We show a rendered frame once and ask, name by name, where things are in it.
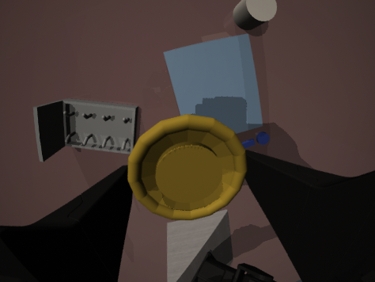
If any light blue flat mat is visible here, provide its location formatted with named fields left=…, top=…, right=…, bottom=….
left=163, top=34, right=263, bottom=134

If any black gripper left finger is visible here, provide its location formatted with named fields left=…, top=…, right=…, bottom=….
left=0, top=166, right=133, bottom=282

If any golden yellow round plate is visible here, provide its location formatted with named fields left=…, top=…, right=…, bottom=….
left=127, top=113, right=248, bottom=220

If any grey cylinder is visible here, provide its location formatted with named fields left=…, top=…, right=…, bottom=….
left=233, top=0, right=277, bottom=30

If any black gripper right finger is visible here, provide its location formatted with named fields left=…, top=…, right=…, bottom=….
left=245, top=151, right=375, bottom=282

